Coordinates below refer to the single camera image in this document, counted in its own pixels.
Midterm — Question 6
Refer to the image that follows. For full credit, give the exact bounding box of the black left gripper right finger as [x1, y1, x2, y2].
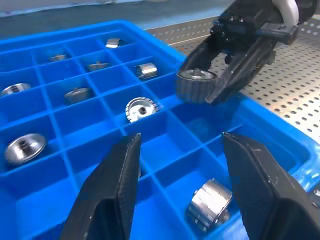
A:
[221, 131, 320, 240]

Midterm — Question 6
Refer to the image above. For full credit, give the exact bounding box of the perforated metal tray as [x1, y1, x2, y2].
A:
[144, 16, 320, 143]

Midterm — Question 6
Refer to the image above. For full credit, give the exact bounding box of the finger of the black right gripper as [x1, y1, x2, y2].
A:
[204, 37, 276, 106]
[180, 34, 227, 76]

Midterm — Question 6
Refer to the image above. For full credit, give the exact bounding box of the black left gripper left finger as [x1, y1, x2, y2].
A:
[59, 132, 142, 240]

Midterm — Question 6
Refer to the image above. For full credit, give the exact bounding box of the blue compartment tray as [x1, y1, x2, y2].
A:
[0, 19, 320, 240]

